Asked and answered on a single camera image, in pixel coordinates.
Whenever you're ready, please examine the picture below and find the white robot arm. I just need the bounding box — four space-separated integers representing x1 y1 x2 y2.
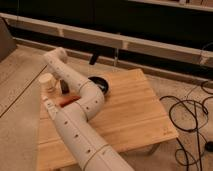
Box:
44 47 134 171

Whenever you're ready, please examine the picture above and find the dark blue bowl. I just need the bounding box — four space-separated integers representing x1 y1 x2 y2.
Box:
90 76 109 95

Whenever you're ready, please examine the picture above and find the black table leg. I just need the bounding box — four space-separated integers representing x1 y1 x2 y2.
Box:
89 51 100 65

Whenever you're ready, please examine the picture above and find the white cylindrical cup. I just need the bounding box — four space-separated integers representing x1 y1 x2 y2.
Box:
39 73 55 92

